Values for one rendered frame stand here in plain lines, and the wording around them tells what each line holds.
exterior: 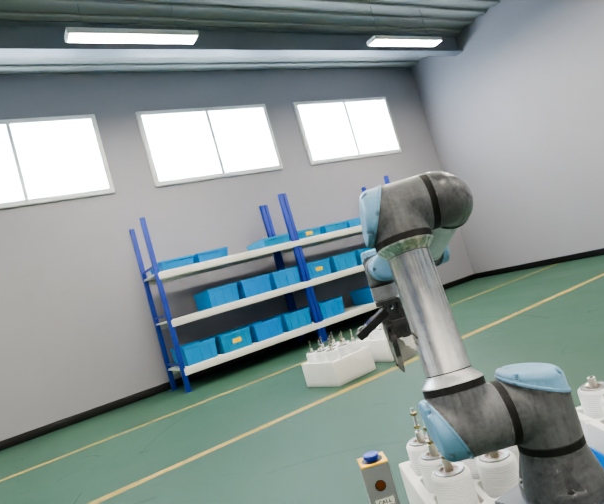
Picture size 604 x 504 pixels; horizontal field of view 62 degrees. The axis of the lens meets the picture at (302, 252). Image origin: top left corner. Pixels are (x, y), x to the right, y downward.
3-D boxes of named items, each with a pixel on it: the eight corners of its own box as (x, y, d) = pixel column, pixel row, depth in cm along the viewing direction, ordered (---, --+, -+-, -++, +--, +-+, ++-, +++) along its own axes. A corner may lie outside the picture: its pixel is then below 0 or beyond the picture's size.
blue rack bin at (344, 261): (317, 277, 706) (313, 263, 707) (339, 271, 726) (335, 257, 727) (336, 272, 663) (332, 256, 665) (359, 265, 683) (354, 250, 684)
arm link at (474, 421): (531, 449, 85) (425, 163, 99) (446, 474, 85) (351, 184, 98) (507, 440, 97) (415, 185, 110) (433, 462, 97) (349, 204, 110)
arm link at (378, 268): (407, 244, 135) (400, 247, 146) (367, 256, 134) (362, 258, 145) (416, 273, 134) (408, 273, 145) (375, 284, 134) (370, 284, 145)
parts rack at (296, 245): (428, 303, 725) (389, 174, 736) (186, 393, 532) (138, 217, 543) (399, 307, 780) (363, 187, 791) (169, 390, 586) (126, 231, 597)
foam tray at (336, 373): (376, 368, 384) (369, 346, 385) (339, 386, 360) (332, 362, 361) (343, 370, 415) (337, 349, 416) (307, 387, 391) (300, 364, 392)
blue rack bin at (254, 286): (230, 302, 633) (226, 286, 634) (257, 294, 652) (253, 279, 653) (245, 298, 590) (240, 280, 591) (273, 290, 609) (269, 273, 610)
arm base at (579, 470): (628, 478, 89) (611, 424, 90) (582, 520, 81) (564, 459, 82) (550, 464, 102) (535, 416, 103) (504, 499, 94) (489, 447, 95)
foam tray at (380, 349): (424, 346, 417) (418, 325, 418) (391, 361, 395) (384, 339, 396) (392, 348, 449) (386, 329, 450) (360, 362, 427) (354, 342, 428)
